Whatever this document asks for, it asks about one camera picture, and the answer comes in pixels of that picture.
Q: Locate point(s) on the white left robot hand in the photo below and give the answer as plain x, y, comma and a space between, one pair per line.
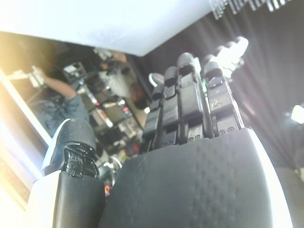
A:
190, 185

